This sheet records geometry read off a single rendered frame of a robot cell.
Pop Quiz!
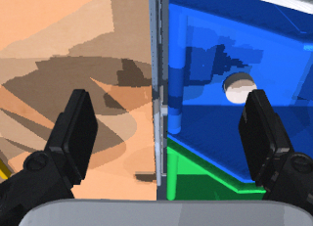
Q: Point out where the grey metal disc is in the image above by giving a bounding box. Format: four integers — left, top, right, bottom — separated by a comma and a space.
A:
224, 72, 257, 104

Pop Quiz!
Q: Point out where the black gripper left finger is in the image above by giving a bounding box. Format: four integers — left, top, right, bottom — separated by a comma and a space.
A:
0, 89, 98, 226

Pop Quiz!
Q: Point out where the grey metal shelf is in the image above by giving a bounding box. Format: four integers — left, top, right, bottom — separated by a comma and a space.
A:
149, 0, 169, 201

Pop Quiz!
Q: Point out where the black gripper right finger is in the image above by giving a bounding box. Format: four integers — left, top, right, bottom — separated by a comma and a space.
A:
239, 89, 313, 215

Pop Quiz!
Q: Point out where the green open bin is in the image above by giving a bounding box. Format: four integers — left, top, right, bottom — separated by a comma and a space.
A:
166, 137, 266, 201

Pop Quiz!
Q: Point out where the yellow bar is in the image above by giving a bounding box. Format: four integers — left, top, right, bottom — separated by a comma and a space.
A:
0, 159, 12, 179

